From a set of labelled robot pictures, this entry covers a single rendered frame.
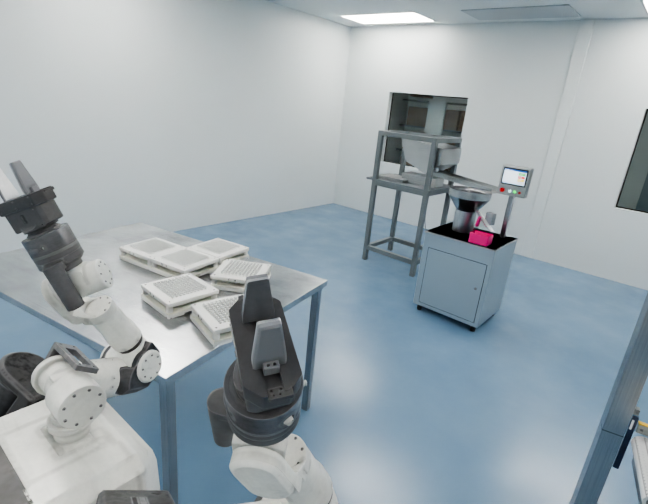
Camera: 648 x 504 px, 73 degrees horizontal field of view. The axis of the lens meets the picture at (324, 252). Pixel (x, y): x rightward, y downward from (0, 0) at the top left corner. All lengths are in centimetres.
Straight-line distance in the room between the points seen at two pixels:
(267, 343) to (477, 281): 346
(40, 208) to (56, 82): 415
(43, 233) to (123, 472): 48
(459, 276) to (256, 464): 340
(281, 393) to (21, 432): 53
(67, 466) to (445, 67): 657
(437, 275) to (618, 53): 350
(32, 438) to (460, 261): 339
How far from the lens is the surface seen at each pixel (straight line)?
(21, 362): 99
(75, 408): 74
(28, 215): 100
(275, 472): 58
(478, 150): 659
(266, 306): 44
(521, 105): 643
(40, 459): 80
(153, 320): 193
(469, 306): 390
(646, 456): 164
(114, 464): 76
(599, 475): 183
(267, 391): 41
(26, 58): 502
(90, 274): 100
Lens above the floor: 175
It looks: 19 degrees down
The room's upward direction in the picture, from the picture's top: 6 degrees clockwise
